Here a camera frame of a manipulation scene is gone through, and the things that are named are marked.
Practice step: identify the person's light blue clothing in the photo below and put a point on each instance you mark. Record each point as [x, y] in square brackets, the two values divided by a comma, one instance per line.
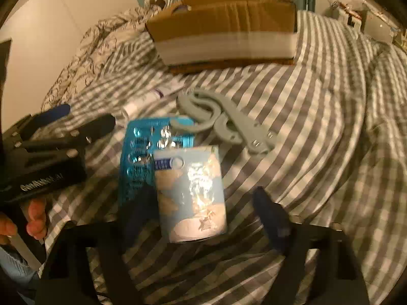
[16, 267]

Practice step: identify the blue blister packet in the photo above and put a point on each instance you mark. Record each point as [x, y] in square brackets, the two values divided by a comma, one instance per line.
[138, 155]

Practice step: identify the grey plastic hanger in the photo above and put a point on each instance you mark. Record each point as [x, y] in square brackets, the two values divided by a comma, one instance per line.
[229, 127]

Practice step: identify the floral printed blanket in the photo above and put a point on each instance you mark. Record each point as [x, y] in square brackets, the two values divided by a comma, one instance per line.
[95, 47]

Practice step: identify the grey striped duvet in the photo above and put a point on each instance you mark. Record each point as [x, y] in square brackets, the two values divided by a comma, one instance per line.
[318, 133]

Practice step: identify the person's left hand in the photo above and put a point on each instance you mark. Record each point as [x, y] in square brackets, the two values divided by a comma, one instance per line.
[35, 222]

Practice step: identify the cardboard box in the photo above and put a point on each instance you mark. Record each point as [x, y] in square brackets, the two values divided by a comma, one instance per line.
[222, 28]

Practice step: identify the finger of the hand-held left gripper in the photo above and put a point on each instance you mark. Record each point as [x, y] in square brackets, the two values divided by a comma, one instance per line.
[54, 114]
[95, 125]

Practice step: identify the white tube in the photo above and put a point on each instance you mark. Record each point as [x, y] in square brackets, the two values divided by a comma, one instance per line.
[149, 100]

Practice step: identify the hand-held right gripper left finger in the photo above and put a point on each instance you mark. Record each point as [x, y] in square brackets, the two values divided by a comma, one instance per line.
[140, 209]

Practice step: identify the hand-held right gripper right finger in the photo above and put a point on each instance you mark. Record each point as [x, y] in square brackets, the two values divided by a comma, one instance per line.
[270, 216]

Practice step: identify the light blue tissue packet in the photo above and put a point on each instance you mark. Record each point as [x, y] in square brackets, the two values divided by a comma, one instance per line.
[190, 193]

